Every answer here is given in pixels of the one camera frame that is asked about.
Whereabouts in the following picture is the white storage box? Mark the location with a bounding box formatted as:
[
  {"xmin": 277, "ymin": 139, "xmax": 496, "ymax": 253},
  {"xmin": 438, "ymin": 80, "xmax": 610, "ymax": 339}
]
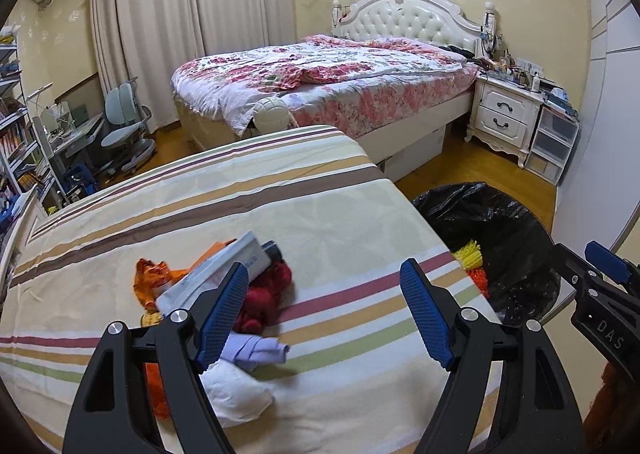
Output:
[{"xmin": 384, "ymin": 126, "xmax": 446, "ymax": 183}]

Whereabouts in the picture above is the white nightstand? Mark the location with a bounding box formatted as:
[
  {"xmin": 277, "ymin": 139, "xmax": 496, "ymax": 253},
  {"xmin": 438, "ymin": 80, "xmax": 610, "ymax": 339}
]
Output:
[{"xmin": 465, "ymin": 72, "xmax": 544, "ymax": 169}]

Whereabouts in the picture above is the clear plastic drawer unit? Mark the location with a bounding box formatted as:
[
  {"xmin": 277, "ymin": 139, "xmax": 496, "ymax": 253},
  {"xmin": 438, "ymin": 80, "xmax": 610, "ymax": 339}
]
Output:
[{"xmin": 525, "ymin": 101, "xmax": 581, "ymax": 185}]

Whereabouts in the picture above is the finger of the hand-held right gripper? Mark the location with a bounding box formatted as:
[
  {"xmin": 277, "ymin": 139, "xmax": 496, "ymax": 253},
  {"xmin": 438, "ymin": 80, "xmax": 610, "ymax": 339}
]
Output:
[
  {"xmin": 584, "ymin": 240, "xmax": 635, "ymax": 285},
  {"xmin": 551, "ymin": 243, "xmax": 607, "ymax": 293}
]

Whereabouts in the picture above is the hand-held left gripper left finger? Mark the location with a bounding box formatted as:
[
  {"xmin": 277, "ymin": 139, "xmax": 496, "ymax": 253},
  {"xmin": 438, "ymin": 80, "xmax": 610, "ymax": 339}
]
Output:
[{"xmin": 62, "ymin": 261, "xmax": 251, "ymax": 454}]

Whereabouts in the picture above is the grey study desk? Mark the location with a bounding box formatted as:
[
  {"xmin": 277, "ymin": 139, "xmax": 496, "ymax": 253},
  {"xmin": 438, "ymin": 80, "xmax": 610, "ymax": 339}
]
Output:
[{"xmin": 32, "ymin": 104, "xmax": 107, "ymax": 171}]

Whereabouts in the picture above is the floral quilt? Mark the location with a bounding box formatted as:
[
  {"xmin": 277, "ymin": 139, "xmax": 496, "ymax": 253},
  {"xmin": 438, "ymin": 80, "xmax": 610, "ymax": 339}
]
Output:
[{"xmin": 171, "ymin": 34, "xmax": 478, "ymax": 135}]

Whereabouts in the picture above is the striped bed sheet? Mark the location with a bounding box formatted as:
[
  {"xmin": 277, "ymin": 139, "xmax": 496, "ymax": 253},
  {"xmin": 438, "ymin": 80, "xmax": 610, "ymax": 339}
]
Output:
[{"xmin": 0, "ymin": 125, "xmax": 506, "ymax": 454}]

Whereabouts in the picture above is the pale blue desk chair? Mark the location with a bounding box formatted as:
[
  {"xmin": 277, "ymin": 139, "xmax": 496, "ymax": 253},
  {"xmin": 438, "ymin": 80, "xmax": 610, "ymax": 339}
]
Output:
[{"xmin": 100, "ymin": 76, "xmax": 159, "ymax": 175}]

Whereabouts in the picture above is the dark red ribbon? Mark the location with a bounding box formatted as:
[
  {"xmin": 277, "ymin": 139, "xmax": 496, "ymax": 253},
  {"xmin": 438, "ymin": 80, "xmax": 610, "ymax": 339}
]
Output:
[{"xmin": 232, "ymin": 261, "xmax": 293, "ymax": 335}]

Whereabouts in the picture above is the white tube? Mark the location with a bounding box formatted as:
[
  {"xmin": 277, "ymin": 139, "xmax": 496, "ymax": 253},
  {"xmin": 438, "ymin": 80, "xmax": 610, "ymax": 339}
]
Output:
[{"xmin": 156, "ymin": 231, "xmax": 273, "ymax": 317}]

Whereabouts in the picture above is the white bookshelf with books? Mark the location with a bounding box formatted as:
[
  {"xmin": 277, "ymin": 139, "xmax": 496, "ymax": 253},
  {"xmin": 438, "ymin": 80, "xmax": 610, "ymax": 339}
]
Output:
[{"xmin": 0, "ymin": 26, "xmax": 57, "ymax": 215}]

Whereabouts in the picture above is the white bed with tufted headboard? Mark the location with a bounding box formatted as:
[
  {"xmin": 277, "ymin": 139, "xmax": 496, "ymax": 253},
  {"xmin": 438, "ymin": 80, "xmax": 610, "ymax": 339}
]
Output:
[{"xmin": 171, "ymin": 0, "xmax": 501, "ymax": 185}]

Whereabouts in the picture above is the person's right forearm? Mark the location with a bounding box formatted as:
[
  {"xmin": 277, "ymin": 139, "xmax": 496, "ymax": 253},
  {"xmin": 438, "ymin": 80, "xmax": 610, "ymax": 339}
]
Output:
[{"xmin": 582, "ymin": 363, "xmax": 640, "ymax": 454}]

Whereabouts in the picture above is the purple crumpled paper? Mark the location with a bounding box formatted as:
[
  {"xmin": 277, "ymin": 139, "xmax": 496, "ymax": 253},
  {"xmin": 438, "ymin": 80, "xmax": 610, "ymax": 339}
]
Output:
[{"xmin": 220, "ymin": 334, "xmax": 291, "ymax": 375}]

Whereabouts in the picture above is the orange foam net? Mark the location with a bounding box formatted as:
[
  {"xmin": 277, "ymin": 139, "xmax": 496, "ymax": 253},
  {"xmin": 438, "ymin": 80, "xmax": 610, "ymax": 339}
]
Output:
[
  {"xmin": 470, "ymin": 268, "xmax": 491, "ymax": 298},
  {"xmin": 144, "ymin": 361, "xmax": 174, "ymax": 421}
]

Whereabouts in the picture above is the trash bin with black bag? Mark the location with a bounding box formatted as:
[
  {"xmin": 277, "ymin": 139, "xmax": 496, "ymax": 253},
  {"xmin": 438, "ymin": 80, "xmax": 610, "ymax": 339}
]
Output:
[{"xmin": 411, "ymin": 182, "xmax": 563, "ymax": 327}]

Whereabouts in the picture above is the orange wrapper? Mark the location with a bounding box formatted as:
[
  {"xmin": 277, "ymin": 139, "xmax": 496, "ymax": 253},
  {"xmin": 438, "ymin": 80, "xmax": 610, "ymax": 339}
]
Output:
[
  {"xmin": 192, "ymin": 240, "xmax": 236, "ymax": 267},
  {"xmin": 134, "ymin": 258, "xmax": 188, "ymax": 312}
]

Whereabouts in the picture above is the white desk lamp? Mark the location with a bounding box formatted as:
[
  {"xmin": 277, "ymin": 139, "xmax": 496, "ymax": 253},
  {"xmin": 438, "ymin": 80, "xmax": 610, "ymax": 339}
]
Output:
[{"xmin": 25, "ymin": 82, "xmax": 54, "ymax": 121}]

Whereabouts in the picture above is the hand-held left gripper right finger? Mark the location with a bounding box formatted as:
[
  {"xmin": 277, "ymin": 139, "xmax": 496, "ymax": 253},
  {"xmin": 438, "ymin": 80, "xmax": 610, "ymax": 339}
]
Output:
[{"xmin": 399, "ymin": 258, "xmax": 587, "ymax": 454}]

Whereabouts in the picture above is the white tissue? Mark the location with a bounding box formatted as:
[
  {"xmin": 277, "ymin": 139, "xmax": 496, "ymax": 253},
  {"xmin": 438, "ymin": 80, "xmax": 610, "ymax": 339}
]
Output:
[{"xmin": 202, "ymin": 359, "xmax": 275, "ymax": 424}]

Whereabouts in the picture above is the yellow foam net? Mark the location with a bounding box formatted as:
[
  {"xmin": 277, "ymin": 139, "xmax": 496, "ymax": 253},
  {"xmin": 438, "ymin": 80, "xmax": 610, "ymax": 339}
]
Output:
[{"xmin": 451, "ymin": 242, "xmax": 484, "ymax": 271}]

